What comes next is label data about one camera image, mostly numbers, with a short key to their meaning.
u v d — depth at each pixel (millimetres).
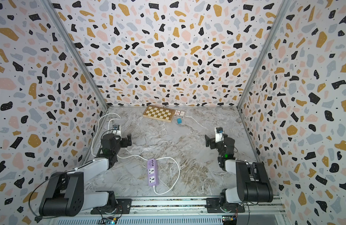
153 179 797
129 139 837
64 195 416
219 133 783
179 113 1165
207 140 838
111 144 687
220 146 794
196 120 1132
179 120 1130
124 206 733
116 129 778
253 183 453
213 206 728
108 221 702
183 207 751
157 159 916
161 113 1136
